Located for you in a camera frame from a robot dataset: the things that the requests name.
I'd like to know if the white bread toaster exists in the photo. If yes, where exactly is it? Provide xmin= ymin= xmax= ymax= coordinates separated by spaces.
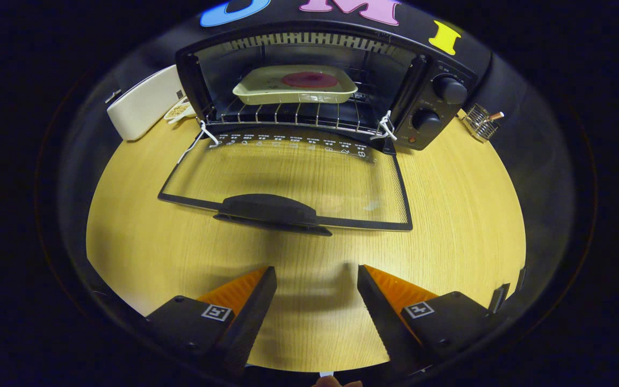
xmin=106 ymin=64 xmax=186 ymax=141

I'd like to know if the wire metal basket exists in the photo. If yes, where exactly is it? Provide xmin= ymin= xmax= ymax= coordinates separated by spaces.
xmin=462 ymin=104 xmax=502 ymax=143

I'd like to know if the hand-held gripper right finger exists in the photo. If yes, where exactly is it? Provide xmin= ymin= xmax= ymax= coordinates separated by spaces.
xmin=357 ymin=264 xmax=495 ymax=377

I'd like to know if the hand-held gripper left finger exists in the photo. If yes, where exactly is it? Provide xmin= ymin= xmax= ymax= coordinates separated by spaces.
xmin=146 ymin=266 xmax=278 ymax=377

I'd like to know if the pink ham slice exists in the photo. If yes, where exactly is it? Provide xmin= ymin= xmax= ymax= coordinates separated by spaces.
xmin=281 ymin=71 xmax=339 ymax=89

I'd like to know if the cream square plate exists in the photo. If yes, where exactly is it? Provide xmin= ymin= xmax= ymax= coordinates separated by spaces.
xmin=232 ymin=65 xmax=359 ymax=105

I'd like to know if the white string tie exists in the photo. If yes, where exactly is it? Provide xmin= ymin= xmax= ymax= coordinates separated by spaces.
xmin=178 ymin=119 xmax=221 ymax=164
xmin=371 ymin=110 xmax=398 ymax=141

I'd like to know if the small dish of nuts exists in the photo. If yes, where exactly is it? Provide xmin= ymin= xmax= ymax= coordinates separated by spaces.
xmin=163 ymin=102 xmax=196 ymax=125

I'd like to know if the black toaster oven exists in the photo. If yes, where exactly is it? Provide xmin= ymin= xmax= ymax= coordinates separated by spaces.
xmin=157 ymin=20 xmax=493 ymax=237

